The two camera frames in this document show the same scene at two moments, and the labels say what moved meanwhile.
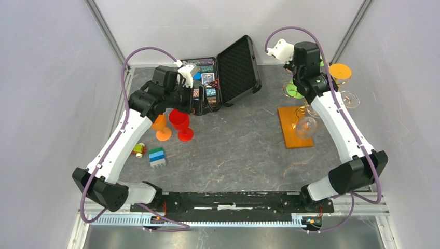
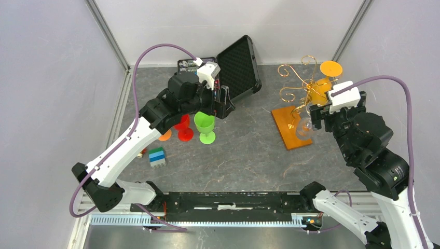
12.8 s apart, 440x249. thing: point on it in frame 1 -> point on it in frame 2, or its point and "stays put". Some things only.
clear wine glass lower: x=305 y=127 stays put
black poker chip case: x=230 y=76 stays put
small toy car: x=139 y=149 stays put
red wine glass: x=181 y=121 stays put
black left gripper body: x=202 y=88 -> x=219 y=107
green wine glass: x=291 y=88 -> x=205 y=123
